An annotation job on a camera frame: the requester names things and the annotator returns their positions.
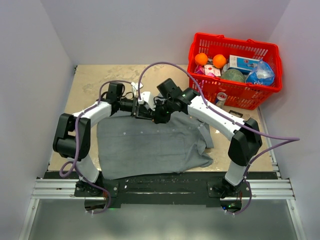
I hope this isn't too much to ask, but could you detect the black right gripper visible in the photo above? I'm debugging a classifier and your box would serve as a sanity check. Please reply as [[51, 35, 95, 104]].
[[148, 98, 175, 124]]

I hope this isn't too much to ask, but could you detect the grey button-up shirt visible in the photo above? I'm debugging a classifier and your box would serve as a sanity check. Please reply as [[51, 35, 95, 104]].
[[96, 112, 214, 180]]

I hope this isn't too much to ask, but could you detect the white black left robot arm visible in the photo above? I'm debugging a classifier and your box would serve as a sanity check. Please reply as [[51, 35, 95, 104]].
[[52, 80, 156, 196]]

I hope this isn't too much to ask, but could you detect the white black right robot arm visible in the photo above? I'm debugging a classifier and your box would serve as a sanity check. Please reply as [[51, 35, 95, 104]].
[[151, 78, 262, 198]]

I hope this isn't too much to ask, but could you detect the red plastic shopping basket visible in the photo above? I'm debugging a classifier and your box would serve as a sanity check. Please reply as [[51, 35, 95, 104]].
[[187, 32, 283, 110]]

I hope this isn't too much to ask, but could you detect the blue silver drink can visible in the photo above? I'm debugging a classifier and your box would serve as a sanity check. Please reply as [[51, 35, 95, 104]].
[[214, 92, 228, 108]]

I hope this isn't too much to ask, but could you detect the pink white small box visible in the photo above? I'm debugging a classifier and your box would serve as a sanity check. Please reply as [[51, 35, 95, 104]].
[[194, 64, 221, 77]]

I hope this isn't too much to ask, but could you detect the orange fruit left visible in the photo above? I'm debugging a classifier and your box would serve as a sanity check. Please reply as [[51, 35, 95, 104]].
[[194, 52, 208, 66]]

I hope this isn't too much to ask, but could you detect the orange fruit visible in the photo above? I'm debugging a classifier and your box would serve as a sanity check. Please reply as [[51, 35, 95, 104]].
[[212, 54, 227, 69], [194, 52, 208, 66]]

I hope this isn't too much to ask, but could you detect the orange fruit right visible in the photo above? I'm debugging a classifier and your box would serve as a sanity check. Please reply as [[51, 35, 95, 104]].
[[212, 54, 227, 69]]

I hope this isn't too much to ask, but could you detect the green melon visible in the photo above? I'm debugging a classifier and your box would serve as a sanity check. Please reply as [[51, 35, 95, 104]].
[[220, 68, 246, 83]]

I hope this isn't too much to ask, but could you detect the white blue light bulb box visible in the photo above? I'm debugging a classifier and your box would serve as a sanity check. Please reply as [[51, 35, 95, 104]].
[[228, 55, 259, 75]]

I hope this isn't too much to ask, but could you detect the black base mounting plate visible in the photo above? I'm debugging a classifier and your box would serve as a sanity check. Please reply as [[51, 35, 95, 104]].
[[43, 171, 279, 210]]

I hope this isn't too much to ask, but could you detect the blue plastic bag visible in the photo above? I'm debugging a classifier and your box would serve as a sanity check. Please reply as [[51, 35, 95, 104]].
[[245, 60, 275, 86]]

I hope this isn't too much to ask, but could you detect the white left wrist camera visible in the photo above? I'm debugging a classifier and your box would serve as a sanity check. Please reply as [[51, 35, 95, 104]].
[[131, 82, 139, 96]]

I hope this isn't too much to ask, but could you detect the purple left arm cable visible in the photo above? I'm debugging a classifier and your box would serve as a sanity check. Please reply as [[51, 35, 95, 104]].
[[59, 80, 133, 215]]

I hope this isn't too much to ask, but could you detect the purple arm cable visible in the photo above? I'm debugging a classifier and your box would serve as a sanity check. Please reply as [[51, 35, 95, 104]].
[[59, 80, 133, 215], [138, 61, 300, 216]]

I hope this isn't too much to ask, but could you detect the black rectangular frame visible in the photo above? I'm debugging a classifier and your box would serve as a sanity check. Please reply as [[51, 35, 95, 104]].
[[228, 110, 243, 118]]

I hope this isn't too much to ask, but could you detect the aluminium frame rail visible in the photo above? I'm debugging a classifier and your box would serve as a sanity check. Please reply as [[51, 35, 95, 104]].
[[18, 177, 78, 240]]

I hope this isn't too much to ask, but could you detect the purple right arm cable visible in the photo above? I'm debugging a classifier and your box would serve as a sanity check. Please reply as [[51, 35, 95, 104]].
[[138, 61, 300, 216]]

